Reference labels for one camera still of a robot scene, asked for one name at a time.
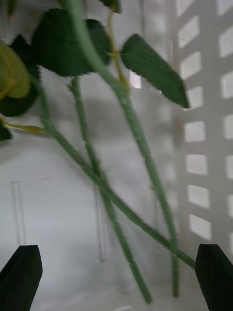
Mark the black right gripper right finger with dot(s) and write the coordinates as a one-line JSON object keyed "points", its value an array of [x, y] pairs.
{"points": [[216, 279]]}

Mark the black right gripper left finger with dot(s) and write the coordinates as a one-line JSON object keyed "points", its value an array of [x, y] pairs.
{"points": [[19, 279]]}

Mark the red rose with green stem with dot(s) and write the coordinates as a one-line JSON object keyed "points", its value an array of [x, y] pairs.
{"points": [[136, 126]]}

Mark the white lattice plastic box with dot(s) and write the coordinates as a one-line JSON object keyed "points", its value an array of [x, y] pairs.
{"points": [[60, 218]]}

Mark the artificial flower with green stem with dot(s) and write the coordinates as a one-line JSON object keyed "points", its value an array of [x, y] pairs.
{"points": [[72, 153], [84, 134]]}

